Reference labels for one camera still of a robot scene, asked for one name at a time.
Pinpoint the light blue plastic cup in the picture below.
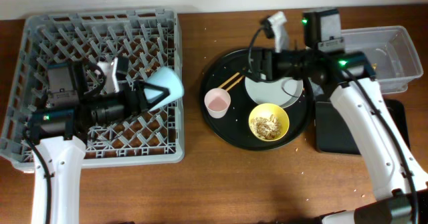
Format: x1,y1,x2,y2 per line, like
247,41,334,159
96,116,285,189
144,67,184,107

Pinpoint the pink plastic cup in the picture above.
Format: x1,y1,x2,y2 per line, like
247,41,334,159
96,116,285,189
204,88,231,118

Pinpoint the black rectangular tray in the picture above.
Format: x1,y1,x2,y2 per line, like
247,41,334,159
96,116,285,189
314,95,411,155

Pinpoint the food scraps and rice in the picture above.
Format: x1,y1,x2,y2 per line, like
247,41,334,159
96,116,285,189
249,114,281,140

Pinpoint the clear plastic waste bin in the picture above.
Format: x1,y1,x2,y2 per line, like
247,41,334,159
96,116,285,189
342,25,423,94

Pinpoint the lower wooden chopstick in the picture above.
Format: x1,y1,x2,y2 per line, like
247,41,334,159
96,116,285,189
225,76,245,92

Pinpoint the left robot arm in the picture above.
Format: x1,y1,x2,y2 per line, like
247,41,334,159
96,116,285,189
23,58,184,223

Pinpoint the round black tray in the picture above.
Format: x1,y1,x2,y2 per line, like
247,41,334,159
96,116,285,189
199,48,314,151

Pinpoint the grey plastic dishwasher rack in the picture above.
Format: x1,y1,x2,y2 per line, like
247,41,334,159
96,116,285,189
0,7,185,173

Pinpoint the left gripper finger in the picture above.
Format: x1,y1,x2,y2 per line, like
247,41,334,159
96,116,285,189
139,82,169,93
146,90,170,111

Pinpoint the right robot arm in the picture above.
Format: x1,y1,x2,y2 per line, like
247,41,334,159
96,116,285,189
247,8,427,223

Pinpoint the grey round plate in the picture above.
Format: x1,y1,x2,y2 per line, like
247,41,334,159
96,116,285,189
244,78,304,108

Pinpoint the yellow plastic bowl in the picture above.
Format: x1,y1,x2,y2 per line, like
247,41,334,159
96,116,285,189
248,103,290,142

